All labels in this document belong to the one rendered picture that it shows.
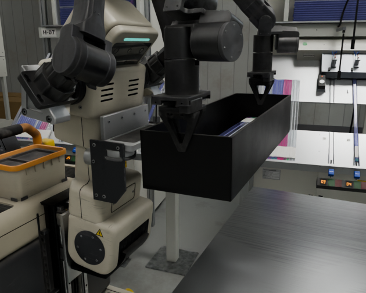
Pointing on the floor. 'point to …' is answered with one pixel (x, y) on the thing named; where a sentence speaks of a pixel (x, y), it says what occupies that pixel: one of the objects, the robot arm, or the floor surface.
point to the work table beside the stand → (290, 247)
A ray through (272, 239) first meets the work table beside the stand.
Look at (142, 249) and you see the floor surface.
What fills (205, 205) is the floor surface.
